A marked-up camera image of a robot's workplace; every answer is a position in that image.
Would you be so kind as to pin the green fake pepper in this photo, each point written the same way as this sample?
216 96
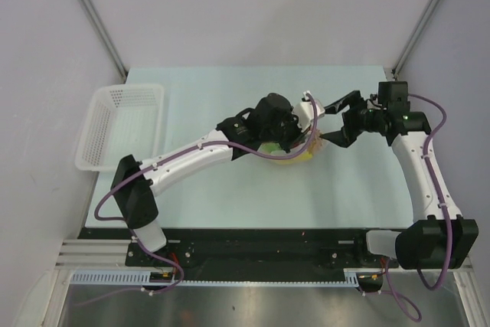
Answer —
269 148

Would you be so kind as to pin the aluminium frame post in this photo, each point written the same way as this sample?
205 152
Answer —
98 26
422 23

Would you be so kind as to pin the white plastic basket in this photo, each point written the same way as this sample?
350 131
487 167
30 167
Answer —
122 119

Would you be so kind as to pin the yellow fake banana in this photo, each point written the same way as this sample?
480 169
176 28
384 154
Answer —
304 157

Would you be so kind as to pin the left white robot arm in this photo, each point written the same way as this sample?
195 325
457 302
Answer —
136 185

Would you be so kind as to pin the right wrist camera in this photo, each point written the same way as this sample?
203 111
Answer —
393 96

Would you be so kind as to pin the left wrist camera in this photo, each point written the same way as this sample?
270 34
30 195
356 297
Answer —
304 111

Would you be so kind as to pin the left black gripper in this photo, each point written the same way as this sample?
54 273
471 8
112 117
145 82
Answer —
297 135

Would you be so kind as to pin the left aluminium frame post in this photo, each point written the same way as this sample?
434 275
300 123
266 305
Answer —
98 26

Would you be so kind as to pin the clear zip top bag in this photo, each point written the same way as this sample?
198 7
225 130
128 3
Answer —
315 147

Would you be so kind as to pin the right aluminium frame post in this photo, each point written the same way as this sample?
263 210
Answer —
422 23

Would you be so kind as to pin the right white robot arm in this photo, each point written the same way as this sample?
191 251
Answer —
440 237

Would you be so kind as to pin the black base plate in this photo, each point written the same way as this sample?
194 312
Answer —
261 255

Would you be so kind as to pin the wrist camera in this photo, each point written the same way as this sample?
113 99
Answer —
304 111
393 96

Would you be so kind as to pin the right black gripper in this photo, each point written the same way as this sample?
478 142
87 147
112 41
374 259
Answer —
347 135

